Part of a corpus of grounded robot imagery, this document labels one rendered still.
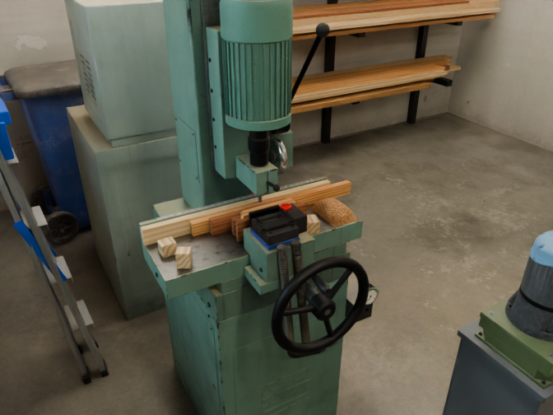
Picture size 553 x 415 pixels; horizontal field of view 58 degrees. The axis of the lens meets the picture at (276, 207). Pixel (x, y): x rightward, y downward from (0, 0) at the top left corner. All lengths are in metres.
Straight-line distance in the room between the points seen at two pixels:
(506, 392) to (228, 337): 0.83
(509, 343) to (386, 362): 0.82
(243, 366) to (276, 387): 0.19
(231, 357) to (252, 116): 0.69
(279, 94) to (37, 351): 1.73
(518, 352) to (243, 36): 1.13
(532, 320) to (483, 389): 0.30
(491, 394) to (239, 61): 1.23
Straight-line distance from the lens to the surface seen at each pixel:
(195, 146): 1.54
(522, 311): 1.60
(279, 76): 1.26
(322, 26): 1.28
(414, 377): 2.29
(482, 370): 1.73
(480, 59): 5.12
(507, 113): 4.99
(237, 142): 1.45
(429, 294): 2.73
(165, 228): 1.39
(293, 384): 1.74
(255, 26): 1.21
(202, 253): 1.33
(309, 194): 1.53
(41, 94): 2.86
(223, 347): 1.47
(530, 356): 1.60
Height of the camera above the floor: 1.65
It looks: 29 degrees down
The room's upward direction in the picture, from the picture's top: straight up
